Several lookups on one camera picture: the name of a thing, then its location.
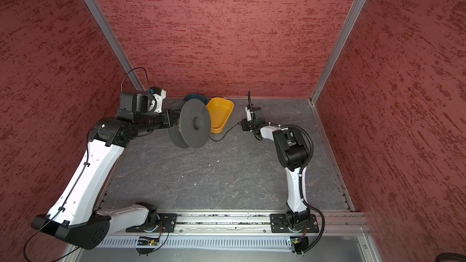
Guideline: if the yellow plastic bin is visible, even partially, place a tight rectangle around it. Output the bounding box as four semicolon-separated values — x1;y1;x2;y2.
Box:
206;97;234;134

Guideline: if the aluminium corner post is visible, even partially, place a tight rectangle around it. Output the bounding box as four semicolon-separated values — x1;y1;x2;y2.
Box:
84;0;144;91
310;0;366;106

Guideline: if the teal plastic bin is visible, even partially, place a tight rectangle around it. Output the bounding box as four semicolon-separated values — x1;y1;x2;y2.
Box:
183;93;208;105

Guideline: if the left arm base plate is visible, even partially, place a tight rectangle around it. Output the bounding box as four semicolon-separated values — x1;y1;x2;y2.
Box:
125;213;178;234

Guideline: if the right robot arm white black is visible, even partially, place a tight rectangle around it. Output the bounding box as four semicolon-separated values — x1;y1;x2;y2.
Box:
241;104;313;232

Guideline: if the white vented cable duct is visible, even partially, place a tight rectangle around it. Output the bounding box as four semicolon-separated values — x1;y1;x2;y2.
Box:
97;235;291;252

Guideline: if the grey cable spool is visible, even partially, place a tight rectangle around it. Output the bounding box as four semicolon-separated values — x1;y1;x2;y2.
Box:
167;99;211;149

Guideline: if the black cable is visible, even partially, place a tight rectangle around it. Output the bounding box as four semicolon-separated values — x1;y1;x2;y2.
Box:
209;121;263;143

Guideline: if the aluminium front rail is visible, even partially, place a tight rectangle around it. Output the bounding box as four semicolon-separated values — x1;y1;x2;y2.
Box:
76;210;370;236

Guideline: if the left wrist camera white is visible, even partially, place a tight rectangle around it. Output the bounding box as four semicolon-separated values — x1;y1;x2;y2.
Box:
147;86;166;113

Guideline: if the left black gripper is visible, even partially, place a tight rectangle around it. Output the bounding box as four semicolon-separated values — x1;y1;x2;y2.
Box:
135;108;179;132

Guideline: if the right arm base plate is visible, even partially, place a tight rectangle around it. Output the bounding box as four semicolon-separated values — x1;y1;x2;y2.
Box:
269;213;320;234

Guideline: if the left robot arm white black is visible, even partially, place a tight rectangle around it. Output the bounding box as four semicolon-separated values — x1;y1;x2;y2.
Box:
32;87;176;250

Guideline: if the right aluminium corner post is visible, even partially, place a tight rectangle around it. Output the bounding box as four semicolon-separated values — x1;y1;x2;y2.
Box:
310;0;366;106

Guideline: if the left aluminium corner post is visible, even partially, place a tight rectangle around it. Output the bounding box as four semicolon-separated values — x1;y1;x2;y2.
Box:
84;0;144;91

